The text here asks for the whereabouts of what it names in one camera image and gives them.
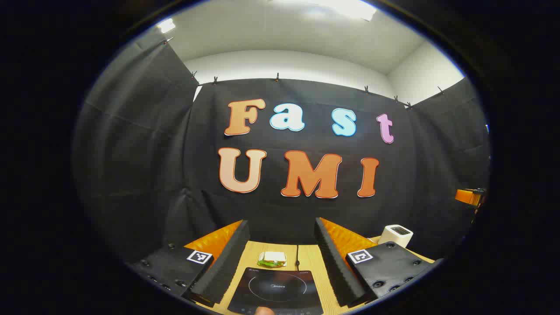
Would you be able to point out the small ceiling light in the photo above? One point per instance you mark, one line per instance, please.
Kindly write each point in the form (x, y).
(166, 25)

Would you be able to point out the white toaster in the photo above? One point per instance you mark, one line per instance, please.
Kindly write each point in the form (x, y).
(393, 236)

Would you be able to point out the sandwich with lettuce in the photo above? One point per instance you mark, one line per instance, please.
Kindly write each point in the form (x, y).
(272, 259)

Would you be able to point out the black backdrop cloth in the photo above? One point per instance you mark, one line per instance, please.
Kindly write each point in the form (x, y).
(140, 166)

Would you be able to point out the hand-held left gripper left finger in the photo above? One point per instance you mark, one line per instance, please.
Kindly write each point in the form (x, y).
(225, 267)

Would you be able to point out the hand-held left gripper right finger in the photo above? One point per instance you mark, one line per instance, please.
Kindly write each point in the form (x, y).
(334, 267)

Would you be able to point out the bright ceiling light panel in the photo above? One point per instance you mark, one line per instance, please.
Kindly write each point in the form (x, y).
(341, 6)

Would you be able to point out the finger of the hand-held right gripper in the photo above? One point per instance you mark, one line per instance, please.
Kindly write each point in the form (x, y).
(464, 197)

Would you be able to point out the row of backdrop clips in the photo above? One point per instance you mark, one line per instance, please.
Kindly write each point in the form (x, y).
(277, 78)

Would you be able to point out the black induction cooktop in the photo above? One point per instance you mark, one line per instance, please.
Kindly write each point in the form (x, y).
(275, 288)

